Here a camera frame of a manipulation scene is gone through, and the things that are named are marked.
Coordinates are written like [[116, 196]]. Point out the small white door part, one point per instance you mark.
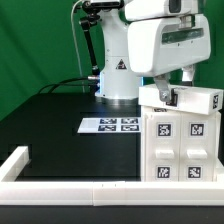
[[160, 146]]

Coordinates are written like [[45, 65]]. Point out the white box part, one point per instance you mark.
[[188, 99]]

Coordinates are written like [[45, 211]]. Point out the white cabinet body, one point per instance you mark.
[[148, 109]]

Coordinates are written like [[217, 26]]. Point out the white U-shaped table frame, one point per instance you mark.
[[13, 192]]

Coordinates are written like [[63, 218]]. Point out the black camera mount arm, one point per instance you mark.
[[86, 22]]

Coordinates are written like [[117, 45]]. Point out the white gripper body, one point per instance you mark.
[[160, 46]]

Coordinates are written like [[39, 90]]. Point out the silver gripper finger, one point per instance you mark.
[[188, 73], [162, 83]]

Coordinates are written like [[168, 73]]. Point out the white marker base plate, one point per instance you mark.
[[110, 125]]

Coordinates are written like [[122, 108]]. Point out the white door panel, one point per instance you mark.
[[197, 147]]

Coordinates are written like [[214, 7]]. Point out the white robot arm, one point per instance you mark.
[[117, 80]]

